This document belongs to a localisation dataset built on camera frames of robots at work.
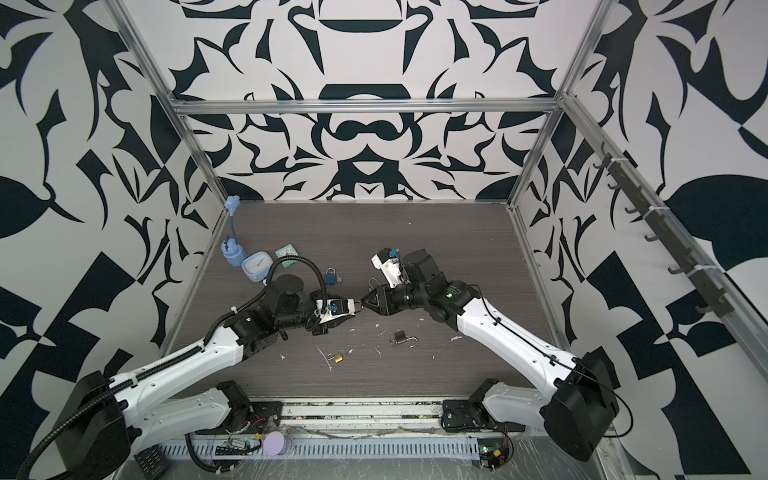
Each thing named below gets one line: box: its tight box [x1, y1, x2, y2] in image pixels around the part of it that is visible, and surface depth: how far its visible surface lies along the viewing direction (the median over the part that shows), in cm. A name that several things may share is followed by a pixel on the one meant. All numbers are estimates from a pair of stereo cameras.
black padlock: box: [394, 330, 419, 349], surface depth 89 cm
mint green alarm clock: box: [275, 243, 299, 258], surface depth 105 cm
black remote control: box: [133, 444, 169, 480], surface depth 68 cm
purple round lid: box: [263, 431, 295, 456], surface depth 65 cm
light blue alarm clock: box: [242, 251, 274, 283], surface depth 101 cm
